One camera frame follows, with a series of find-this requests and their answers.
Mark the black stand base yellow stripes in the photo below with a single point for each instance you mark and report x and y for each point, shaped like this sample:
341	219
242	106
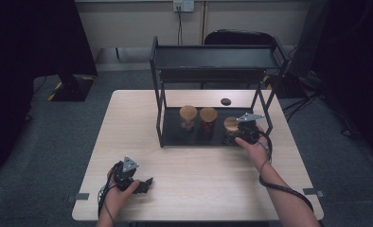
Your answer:
77	90

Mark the dark curtain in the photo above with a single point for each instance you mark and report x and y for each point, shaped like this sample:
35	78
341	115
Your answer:
358	56

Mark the glass jar with wooden lid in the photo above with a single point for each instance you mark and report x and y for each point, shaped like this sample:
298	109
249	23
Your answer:
188	113
230	123
208	114

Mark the black metal shelf rack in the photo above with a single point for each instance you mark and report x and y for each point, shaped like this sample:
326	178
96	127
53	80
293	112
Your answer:
175	135

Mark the white wall socket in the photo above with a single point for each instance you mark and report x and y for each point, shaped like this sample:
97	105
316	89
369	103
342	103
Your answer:
183	5

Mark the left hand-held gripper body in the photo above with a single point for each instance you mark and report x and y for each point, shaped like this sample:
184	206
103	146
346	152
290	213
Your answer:
124	177

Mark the black curtain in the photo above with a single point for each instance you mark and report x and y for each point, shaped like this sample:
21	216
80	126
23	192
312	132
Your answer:
26	47

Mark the person's right hand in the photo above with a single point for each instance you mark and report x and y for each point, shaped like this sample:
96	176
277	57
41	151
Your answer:
258	151

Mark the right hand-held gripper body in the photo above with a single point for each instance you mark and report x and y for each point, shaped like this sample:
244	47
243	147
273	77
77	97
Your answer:
249	132

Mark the person's left hand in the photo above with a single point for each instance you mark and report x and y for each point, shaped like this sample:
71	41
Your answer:
116	198

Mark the grey metal stand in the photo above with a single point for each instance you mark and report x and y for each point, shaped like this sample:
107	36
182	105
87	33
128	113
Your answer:
307	38

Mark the grey table edge bracket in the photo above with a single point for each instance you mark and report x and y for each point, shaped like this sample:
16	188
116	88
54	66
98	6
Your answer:
80	196
310	191

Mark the black chair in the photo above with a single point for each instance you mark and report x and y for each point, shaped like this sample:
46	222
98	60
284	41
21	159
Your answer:
238	37

